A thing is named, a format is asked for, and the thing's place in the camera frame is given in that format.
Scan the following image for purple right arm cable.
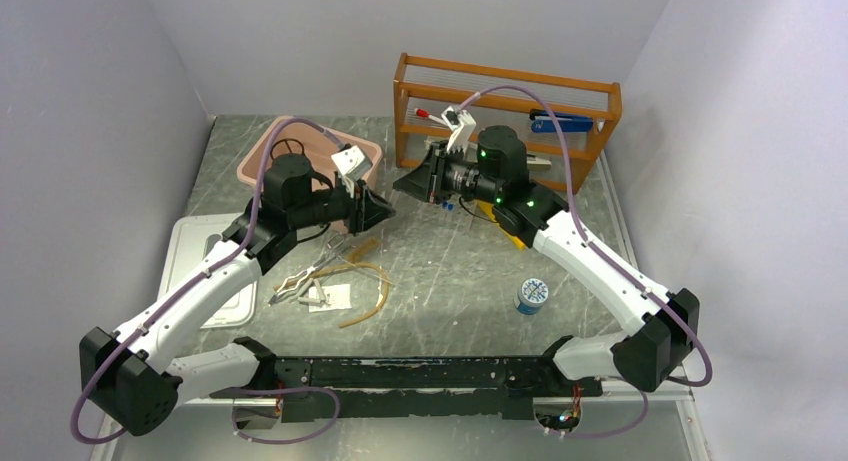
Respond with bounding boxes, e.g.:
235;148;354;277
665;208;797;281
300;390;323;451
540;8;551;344
458;85;714;441

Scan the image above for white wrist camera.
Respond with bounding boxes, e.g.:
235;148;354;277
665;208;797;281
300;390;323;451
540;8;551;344
331;146;373;181
441;106;476;154

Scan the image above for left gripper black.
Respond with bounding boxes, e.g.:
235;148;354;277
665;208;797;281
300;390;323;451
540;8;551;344
290;174;396;236

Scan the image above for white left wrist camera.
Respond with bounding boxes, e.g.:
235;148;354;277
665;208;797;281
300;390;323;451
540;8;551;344
331;146;373;181

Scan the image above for black metal ring stand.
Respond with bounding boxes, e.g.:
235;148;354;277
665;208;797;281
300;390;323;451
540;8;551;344
270;137;306;161

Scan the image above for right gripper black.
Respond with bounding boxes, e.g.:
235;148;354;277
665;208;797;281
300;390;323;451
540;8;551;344
394;139;502;204

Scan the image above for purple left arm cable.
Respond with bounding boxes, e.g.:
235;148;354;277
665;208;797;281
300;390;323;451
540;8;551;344
69;117;342;446

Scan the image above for amber rubber tubing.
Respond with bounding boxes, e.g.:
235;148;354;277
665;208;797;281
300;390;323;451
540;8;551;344
310;237;392;329

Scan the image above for pink plastic bin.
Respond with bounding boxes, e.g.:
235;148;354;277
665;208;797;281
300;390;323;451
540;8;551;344
237;114;384;234

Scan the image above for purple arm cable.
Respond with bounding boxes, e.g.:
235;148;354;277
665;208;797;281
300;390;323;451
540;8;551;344
69;117;342;446
458;85;714;441

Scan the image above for metal crucible tongs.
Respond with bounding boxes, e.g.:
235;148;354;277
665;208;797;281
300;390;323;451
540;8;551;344
268;233;349;305

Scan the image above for blue stapler on shelf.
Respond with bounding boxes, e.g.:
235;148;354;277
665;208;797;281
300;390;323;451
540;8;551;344
529;110;594;134

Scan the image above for blue white round jar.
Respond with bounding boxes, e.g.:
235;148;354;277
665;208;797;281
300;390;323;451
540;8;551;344
514;278;549;315

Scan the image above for yellow test tube rack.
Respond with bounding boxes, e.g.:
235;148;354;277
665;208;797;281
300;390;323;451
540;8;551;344
478;202;531;253

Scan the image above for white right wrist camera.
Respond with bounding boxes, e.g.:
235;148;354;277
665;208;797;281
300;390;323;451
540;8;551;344
441;106;476;154

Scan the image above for red white marker pen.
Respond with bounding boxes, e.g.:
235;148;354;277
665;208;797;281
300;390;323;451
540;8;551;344
414;108;447;126

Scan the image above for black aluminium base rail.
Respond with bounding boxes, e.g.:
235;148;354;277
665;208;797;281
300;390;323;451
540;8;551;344
99;355;684;424

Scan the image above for white plastic bin lid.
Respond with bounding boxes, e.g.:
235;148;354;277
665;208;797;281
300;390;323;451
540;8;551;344
157;213;258;330

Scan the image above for orange wooden shelf rack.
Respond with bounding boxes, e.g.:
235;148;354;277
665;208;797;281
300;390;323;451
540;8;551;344
393;53;623;193

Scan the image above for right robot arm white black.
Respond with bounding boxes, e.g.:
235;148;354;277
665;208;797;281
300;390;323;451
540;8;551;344
393;126;700;395

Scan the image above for white stapler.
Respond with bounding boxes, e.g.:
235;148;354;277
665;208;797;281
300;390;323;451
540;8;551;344
526;154;551;169

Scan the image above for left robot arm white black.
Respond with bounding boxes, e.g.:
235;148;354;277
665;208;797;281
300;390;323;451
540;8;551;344
69;146;394;444

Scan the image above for small white paper packet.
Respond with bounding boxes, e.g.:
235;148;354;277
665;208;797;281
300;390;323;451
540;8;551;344
308;284;352;313

